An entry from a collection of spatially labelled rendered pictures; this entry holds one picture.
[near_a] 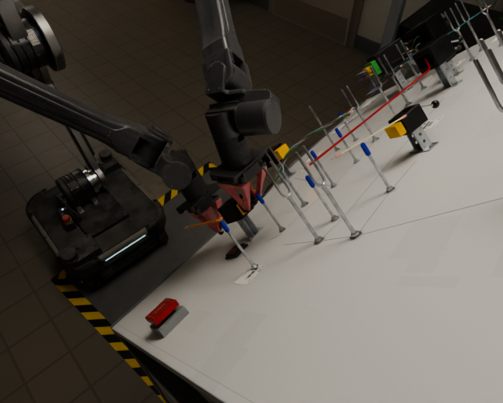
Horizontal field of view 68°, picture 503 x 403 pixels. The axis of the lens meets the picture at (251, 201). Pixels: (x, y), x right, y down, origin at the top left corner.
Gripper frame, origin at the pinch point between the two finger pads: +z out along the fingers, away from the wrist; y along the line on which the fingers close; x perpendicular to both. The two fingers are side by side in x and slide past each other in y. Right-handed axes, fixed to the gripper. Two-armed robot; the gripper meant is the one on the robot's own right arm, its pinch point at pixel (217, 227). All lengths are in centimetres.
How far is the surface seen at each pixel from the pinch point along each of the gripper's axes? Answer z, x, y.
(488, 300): -7, -60, -21
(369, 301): -5, -50, -21
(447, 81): -4, -39, 50
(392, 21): -17, -15, 92
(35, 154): -39, 213, 40
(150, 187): 11, 143, 63
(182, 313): 0.4, -14.2, -23.7
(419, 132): -6.9, -44.2, 14.8
